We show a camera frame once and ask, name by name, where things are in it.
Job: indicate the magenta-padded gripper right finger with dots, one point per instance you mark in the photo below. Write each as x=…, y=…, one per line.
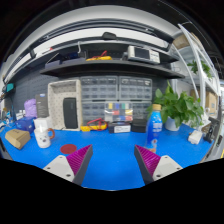
x=166, y=165

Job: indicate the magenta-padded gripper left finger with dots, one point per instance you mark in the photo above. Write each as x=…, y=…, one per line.
x=56, y=166

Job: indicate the blue drink bottle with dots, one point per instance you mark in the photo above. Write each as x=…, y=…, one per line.
x=154, y=128

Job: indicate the flat round red coaster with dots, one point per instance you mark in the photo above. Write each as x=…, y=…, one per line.
x=68, y=149

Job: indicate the white adapter block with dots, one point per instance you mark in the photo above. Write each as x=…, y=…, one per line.
x=195, y=137

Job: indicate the small white box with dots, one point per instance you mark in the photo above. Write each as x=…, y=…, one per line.
x=41, y=122

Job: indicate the plain black box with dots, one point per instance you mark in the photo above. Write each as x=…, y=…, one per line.
x=138, y=126

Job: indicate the brown cardboard box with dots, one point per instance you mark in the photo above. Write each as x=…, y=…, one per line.
x=17, y=138

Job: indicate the blue carton box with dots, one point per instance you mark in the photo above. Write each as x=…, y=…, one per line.
x=24, y=124

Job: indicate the black stand device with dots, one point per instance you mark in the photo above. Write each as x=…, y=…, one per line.
x=211, y=130

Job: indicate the green potted plant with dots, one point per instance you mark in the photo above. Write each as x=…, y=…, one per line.
x=180, y=106

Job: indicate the black box, white label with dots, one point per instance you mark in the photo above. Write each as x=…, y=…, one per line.
x=119, y=127

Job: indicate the beige perforated tray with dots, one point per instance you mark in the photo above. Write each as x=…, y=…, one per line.
x=56, y=105

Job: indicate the dark grey flat box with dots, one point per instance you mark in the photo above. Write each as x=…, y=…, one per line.
x=42, y=106

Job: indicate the purple plastic bag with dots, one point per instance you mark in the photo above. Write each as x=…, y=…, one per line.
x=30, y=108

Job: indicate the clear organiser box, coloured parts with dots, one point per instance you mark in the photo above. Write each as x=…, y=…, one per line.
x=118, y=112

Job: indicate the teal bin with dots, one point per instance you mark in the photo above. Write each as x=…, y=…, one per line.
x=9, y=87

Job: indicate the white shelf unit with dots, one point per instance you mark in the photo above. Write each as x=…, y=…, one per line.
x=200, y=66

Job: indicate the black open case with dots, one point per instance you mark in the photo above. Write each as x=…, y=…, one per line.
x=53, y=61

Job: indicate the grey oscilloscope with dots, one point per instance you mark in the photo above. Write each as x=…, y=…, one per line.
x=143, y=54

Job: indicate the yellow meter with red leads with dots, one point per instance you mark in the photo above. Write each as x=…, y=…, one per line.
x=99, y=58

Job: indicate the black pouch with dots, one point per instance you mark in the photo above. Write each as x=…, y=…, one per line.
x=109, y=36

